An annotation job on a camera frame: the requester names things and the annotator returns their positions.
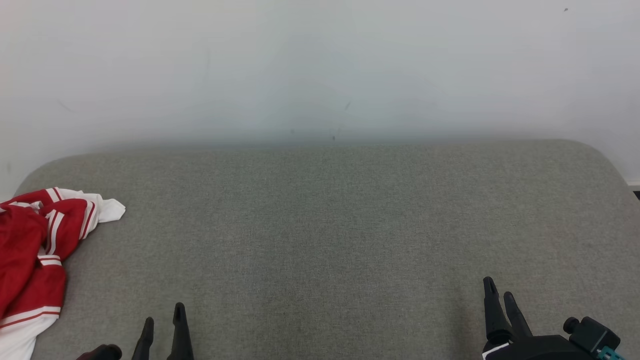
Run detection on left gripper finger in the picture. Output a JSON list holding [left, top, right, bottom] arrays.
[[132, 316, 155, 360], [167, 302, 195, 360]]

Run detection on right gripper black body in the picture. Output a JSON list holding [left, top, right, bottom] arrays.
[[482, 335, 596, 360]]

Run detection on red white jersey shirt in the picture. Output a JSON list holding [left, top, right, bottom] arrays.
[[0, 187, 126, 360]]

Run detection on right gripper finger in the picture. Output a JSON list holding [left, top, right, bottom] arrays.
[[503, 291, 533, 341], [482, 276, 513, 346]]

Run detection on grey fabric sofa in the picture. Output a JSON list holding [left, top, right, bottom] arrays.
[[0, 139, 640, 360]]

